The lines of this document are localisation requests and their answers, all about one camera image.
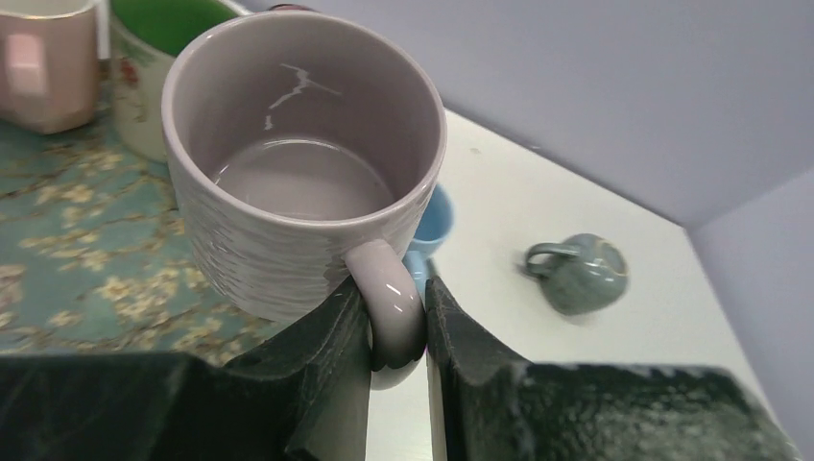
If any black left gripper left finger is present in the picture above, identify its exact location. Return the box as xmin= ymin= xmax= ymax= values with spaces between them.
xmin=1 ymin=280 xmax=371 ymax=460

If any cream floral mug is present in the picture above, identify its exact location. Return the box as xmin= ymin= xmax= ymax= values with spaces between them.
xmin=108 ymin=0 xmax=250 ymax=163

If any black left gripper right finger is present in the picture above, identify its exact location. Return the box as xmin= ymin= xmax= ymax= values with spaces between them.
xmin=425 ymin=277 xmax=801 ymax=460

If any lilac ribbed mug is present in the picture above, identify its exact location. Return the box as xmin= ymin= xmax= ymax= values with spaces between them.
xmin=161 ymin=11 xmax=447 ymax=390

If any light blue ribbed mug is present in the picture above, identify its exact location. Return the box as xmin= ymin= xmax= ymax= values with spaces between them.
xmin=402 ymin=184 xmax=454 ymax=300

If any grey-blue round mug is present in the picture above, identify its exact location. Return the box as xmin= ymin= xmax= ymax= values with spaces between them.
xmin=524 ymin=233 xmax=630 ymax=316

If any faceted pink mug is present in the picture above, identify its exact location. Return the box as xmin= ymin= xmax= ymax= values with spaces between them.
xmin=1 ymin=0 xmax=100 ymax=134

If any speckled dark pink mug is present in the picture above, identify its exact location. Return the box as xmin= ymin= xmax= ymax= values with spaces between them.
xmin=267 ymin=4 xmax=317 ymax=12

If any blue floral blossom tray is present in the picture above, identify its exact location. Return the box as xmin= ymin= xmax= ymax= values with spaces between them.
xmin=1 ymin=61 xmax=282 ymax=365

